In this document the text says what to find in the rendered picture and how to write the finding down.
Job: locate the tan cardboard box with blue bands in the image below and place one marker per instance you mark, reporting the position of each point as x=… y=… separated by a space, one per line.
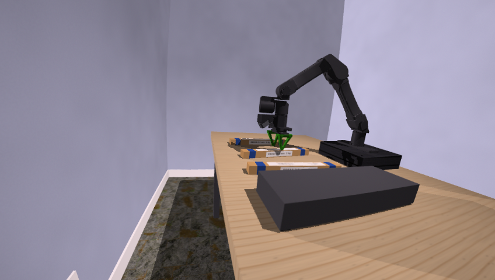
x=254 y=167

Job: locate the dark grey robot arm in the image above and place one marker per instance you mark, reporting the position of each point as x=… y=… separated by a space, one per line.
x=336 y=73

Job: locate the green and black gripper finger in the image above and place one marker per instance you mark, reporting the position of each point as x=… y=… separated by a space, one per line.
x=269 y=133
x=286 y=141

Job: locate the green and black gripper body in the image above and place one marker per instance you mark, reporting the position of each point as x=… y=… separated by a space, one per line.
x=281 y=131

